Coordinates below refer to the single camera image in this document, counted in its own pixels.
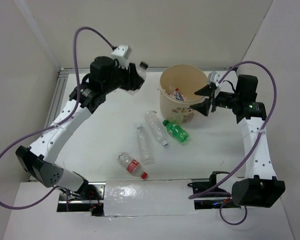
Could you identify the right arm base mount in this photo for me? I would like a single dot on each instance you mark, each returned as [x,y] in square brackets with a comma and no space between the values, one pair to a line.
[215,198]

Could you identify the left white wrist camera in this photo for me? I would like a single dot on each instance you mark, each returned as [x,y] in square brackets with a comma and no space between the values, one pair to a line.
[121,52]

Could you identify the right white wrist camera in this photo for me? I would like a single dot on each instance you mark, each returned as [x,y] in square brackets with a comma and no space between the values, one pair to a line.
[214,78]

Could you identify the blue white label bottle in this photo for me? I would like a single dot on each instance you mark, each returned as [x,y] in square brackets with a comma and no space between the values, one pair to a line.
[175,93]

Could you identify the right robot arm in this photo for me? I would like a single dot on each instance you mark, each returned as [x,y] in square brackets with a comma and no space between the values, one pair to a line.
[260,186]

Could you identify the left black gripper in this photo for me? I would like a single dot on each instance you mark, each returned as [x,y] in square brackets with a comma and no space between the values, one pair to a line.
[134,81]

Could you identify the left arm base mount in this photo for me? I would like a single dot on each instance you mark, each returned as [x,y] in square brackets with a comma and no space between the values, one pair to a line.
[91,203]

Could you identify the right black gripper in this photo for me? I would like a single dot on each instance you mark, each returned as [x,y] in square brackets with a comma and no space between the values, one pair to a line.
[203,107]

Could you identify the clear bottle white cap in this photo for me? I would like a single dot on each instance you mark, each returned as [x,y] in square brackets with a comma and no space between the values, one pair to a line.
[145,149]

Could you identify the beige round bin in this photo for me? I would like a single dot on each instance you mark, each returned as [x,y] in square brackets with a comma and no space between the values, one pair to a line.
[188,79]

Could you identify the red label bottle near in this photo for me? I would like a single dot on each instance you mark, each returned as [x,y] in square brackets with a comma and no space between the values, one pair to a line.
[132,166]

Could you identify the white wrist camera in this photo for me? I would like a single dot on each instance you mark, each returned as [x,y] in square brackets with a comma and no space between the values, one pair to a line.
[121,52]
[214,78]

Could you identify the green soda bottle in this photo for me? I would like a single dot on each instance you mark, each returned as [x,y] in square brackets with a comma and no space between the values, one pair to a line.
[176,131]

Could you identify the black label small bottle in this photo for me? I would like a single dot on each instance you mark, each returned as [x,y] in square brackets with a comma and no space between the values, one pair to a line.
[138,76]

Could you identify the clear bottle blue cap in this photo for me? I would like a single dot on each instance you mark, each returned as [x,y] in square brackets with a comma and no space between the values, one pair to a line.
[156,128]

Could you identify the white tape sheet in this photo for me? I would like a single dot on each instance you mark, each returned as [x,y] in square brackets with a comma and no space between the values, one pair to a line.
[147,198]

